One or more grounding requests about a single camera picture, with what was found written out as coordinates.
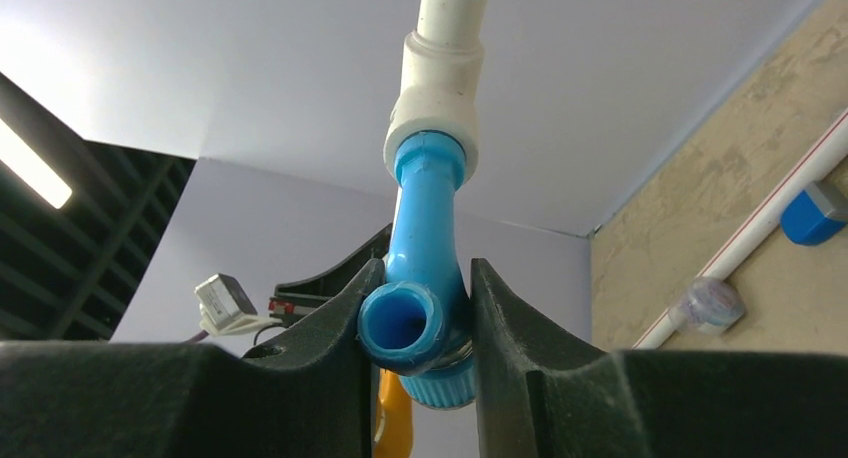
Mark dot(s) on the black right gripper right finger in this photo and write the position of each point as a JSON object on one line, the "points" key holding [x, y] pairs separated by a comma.
{"points": [[543, 392]]}

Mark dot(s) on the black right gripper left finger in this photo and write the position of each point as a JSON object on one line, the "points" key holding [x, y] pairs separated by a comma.
{"points": [[307, 392]]}

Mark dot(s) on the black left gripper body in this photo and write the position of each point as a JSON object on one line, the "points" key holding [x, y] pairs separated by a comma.
{"points": [[292, 301]]}

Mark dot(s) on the blue faucet chrome knob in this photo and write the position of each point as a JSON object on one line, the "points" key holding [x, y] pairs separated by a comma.
{"points": [[418, 324]]}

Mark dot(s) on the orange faucet chrome knob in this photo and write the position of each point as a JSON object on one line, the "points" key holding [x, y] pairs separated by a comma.
{"points": [[393, 436]]}

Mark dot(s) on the clear plastic faucet knob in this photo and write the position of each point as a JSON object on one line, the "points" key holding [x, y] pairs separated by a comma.
{"points": [[708, 306]]}

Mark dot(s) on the ceiling light strip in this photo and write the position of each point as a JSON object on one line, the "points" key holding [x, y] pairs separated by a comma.
{"points": [[22, 160]]}

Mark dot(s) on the blue grey small block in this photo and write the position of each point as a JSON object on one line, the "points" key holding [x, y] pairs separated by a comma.
{"points": [[815, 215]]}

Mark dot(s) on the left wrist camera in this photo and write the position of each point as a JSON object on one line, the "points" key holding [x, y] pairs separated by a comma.
{"points": [[225, 308]]}

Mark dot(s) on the white PVC pipe frame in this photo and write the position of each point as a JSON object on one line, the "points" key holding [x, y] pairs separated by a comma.
{"points": [[441, 67]]}

